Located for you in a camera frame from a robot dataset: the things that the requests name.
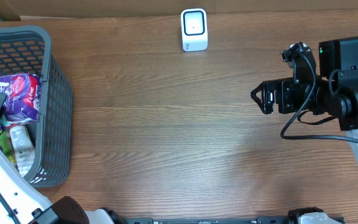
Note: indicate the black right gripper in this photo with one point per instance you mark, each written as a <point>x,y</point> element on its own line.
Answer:
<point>281,85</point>

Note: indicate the green yellow snack pouch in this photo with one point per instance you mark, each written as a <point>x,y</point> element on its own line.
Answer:
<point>6,145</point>

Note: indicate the white tube gold cap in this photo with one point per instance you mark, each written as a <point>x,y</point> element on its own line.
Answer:
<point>23,147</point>

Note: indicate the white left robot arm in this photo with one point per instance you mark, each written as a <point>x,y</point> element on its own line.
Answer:
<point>21,203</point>

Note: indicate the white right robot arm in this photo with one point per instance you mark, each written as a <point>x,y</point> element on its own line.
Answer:
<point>326,85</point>

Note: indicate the white barcode scanner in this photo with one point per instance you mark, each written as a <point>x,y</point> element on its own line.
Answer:
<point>194,30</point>

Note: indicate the grey plastic basket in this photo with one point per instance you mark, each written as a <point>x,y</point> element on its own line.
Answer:
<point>28,49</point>

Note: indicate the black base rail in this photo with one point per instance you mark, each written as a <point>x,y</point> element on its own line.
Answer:
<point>259,220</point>

